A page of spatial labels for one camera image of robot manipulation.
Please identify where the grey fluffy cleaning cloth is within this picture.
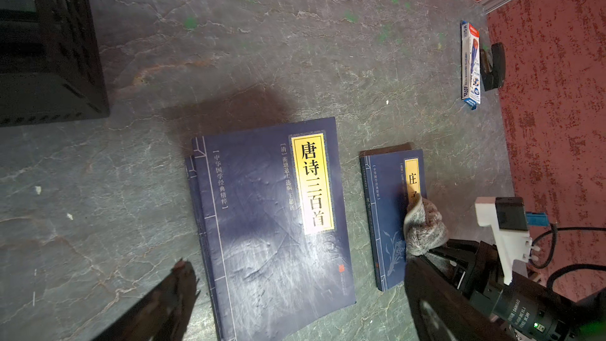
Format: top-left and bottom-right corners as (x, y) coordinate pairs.
(402, 194), (449, 259)

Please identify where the small black device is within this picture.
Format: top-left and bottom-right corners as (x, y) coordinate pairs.
(480, 43), (507, 92)

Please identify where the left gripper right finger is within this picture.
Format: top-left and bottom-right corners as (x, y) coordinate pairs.
(404, 257), (515, 340)

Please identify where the black mesh file basket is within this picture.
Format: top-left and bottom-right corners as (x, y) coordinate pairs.
(1, 0), (110, 127)

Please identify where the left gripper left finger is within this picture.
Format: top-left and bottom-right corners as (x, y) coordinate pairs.
(95, 260), (199, 340)

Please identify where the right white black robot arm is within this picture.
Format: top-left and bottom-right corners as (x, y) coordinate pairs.
(429, 240), (605, 340)

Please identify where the purple book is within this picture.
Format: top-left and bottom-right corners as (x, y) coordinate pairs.
(192, 118), (356, 340)
(185, 156), (226, 340)

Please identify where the blue book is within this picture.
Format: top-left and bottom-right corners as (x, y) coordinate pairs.
(359, 143), (427, 291)

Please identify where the white blue pen box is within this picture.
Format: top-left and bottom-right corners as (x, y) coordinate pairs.
(461, 21), (481, 111)

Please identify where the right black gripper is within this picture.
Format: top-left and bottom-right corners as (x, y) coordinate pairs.
(428, 239), (505, 303)

